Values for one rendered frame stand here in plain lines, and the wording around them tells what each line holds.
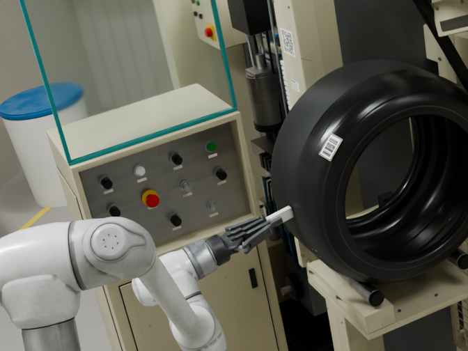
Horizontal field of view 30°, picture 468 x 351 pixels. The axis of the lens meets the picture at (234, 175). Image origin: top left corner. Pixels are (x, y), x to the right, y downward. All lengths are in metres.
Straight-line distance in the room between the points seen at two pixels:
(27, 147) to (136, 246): 3.85
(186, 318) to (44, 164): 3.51
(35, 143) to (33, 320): 3.76
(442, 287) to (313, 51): 0.76
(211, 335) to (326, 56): 0.86
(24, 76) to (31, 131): 1.07
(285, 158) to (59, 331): 0.86
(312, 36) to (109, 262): 1.10
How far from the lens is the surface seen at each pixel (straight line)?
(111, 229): 1.56
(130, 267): 1.59
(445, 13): 2.50
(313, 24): 2.43
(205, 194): 2.81
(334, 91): 2.23
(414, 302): 2.51
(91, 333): 4.19
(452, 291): 2.54
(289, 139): 2.25
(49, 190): 5.49
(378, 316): 2.39
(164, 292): 1.90
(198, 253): 2.16
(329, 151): 2.12
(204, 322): 2.08
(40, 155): 5.39
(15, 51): 6.28
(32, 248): 1.62
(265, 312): 3.03
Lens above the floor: 2.22
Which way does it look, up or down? 25 degrees down
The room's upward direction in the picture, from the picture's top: 12 degrees counter-clockwise
